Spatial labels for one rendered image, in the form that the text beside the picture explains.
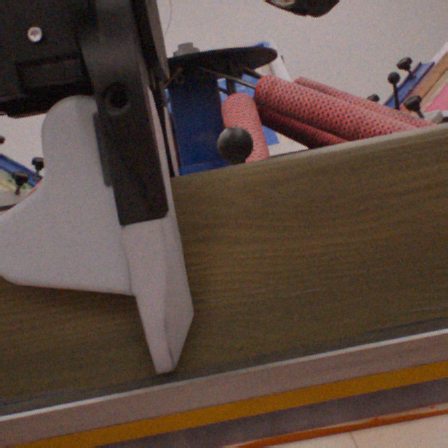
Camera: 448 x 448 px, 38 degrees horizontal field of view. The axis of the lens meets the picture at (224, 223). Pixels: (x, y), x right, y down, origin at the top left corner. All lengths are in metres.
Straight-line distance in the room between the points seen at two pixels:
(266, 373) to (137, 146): 0.08
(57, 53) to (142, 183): 0.05
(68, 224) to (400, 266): 0.11
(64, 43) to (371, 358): 0.14
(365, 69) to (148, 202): 4.36
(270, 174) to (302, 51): 4.27
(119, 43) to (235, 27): 4.30
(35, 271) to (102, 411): 0.05
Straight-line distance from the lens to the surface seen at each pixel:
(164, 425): 0.25
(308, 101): 0.93
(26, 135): 4.58
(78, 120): 0.21
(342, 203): 0.22
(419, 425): 0.45
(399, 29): 4.64
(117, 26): 0.19
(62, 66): 0.21
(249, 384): 0.22
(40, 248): 0.21
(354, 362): 0.22
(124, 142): 0.19
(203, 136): 1.07
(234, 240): 0.22
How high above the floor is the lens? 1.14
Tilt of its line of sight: 5 degrees down
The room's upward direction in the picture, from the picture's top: 10 degrees counter-clockwise
